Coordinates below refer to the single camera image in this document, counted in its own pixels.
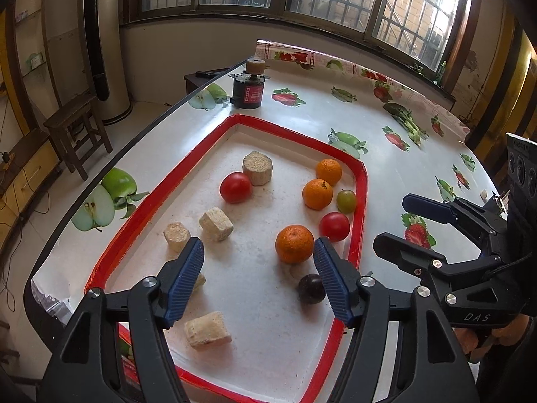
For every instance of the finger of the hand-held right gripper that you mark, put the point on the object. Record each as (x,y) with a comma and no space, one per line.
(428,209)
(402,252)

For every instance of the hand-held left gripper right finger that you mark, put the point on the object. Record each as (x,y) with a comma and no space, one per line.
(333,281)

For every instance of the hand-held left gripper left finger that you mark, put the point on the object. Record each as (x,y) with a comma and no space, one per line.
(184,281)

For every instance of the dark purple plum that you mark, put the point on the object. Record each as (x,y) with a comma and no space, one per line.
(311,289)

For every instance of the beige crumbly block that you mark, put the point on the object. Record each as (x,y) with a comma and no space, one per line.
(216,223)
(177,237)
(200,282)
(256,168)
(207,329)

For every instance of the orange mandarin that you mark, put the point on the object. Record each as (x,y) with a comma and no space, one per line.
(329,171)
(317,193)
(294,243)

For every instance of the red tomato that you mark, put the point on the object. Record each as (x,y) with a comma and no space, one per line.
(235,187)
(334,226)

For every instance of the red rimmed white tray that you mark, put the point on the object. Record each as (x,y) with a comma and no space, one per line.
(251,302)

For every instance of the green grape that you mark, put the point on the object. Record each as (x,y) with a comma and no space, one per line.
(346,200)

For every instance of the person's right hand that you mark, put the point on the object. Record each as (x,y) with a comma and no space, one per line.
(476,344)

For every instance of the small black device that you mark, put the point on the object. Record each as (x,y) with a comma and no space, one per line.
(500,202)

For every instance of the green bok choy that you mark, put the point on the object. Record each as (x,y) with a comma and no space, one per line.
(402,119)

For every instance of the green bottle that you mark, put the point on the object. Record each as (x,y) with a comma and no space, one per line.
(440,73)

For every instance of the tall yellow wooden cabinet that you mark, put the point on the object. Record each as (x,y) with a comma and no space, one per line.
(524,92)

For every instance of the fruit printed tablecloth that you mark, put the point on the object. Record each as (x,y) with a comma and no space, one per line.
(302,113)

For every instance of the low yellow cabinet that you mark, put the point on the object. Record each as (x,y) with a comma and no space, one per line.
(29,172)

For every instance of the dark side table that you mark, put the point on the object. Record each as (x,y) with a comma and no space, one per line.
(201,84)

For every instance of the black motor with wooden spool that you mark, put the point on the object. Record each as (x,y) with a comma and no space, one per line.
(247,92)

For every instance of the white standing air conditioner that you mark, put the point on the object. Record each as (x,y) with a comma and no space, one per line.
(115,92)

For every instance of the dark wooden stool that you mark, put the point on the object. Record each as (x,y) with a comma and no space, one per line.
(67,113)

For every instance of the wall shelf unit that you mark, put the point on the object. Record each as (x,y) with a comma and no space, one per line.
(33,42)

